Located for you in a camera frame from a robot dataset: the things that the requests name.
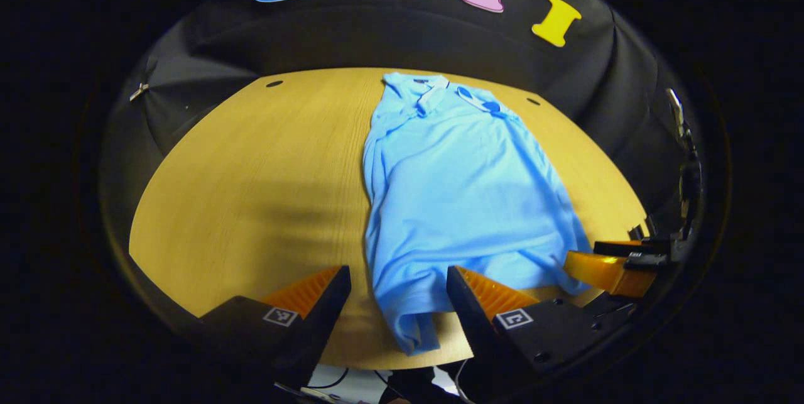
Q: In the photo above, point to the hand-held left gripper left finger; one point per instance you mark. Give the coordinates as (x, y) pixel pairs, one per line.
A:
(323, 322)

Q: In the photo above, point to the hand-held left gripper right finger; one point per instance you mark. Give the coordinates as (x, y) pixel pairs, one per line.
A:
(471, 322)

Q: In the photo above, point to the light blue T-shirt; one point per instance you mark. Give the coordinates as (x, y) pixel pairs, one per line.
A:
(458, 203)

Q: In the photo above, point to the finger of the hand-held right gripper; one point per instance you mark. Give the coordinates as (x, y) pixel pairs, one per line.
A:
(612, 273)
(631, 248)

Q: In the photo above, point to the white backdrop clip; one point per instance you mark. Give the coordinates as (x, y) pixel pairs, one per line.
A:
(139, 92)

